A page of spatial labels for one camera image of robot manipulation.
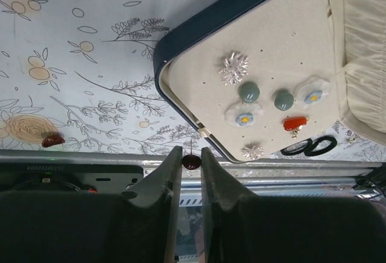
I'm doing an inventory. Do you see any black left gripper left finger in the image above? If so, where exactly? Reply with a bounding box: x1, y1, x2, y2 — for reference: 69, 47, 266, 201
1, 147, 182, 262

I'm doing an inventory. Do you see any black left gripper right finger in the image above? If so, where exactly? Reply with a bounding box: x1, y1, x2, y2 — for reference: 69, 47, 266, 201
201, 148, 385, 262

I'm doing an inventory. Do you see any red stone pendant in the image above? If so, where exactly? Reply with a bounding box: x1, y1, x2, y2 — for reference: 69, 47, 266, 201
182, 141, 201, 170

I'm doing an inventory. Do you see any red drop earring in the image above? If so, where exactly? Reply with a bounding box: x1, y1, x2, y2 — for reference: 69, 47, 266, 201
282, 116, 309, 139

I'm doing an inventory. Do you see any cream and navy jewelry box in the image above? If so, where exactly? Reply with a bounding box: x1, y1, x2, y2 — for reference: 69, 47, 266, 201
153, 0, 385, 162

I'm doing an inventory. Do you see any silver snowflake earring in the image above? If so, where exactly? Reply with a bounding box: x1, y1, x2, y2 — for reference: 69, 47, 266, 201
218, 51, 249, 86
241, 143, 265, 160

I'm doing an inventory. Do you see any blue flower earring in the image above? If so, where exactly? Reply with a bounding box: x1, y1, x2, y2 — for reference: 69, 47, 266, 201
224, 102, 264, 127
293, 76, 332, 109

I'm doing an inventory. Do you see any red bead on table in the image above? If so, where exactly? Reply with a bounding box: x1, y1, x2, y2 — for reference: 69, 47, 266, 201
41, 135, 65, 148

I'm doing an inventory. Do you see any green stone pendant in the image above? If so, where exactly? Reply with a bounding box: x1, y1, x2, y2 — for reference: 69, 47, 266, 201
274, 90, 294, 111
238, 81, 261, 103

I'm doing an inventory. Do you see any floral table mat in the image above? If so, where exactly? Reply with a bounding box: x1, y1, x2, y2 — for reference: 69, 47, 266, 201
1, 0, 385, 162

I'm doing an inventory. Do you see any black hair tie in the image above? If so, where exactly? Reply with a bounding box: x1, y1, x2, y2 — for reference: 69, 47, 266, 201
280, 141, 313, 156
303, 135, 338, 157

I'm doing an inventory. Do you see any aluminium rail frame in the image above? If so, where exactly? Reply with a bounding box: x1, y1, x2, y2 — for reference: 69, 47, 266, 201
1, 150, 385, 207

